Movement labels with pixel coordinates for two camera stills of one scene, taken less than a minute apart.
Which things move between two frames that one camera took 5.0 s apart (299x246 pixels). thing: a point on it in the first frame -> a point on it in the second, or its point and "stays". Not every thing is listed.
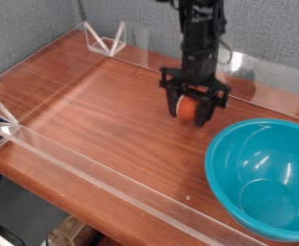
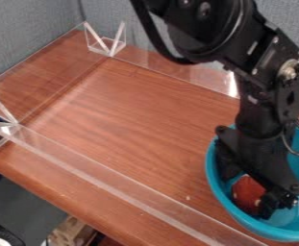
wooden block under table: (73, 233) stays
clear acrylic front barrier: (109, 186) stays
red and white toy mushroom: (185, 108) -> (247, 192)
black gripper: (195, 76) -> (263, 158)
